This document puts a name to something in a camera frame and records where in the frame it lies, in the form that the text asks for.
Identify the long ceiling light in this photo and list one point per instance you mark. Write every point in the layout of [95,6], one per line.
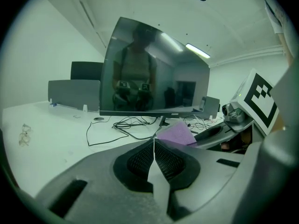
[197,50]

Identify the small black monitor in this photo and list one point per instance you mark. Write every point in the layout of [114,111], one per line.
[86,70]

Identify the clear-frame eyeglasses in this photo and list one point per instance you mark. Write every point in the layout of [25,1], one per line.
[24,139]

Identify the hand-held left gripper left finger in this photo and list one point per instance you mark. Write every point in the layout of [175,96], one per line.
[98,171]

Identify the small blue object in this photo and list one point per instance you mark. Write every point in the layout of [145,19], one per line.
[53,105]

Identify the person's right hand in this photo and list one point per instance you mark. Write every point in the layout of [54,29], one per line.
[246,137]

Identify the person's right forearm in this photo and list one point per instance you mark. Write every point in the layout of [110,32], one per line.
[286,52]

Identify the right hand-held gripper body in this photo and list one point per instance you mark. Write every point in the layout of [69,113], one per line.
[247,90]

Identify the purple cloth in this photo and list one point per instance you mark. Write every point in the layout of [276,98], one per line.
[177,133]

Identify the grey desk divider panel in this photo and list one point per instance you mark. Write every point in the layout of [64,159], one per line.
[72,93]

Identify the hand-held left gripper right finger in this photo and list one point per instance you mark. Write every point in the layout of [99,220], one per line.
[210,171]

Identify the large black monitor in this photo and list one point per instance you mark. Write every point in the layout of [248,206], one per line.
[163,78]

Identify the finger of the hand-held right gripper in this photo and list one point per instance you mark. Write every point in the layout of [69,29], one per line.
[210,142]

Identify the grey laptop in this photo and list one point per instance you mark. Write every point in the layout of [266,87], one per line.
[211,107]

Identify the white printed t-shirt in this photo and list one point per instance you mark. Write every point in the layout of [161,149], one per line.
[279,20]

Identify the grey gripper camera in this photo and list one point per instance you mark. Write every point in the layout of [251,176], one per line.
[233,115]

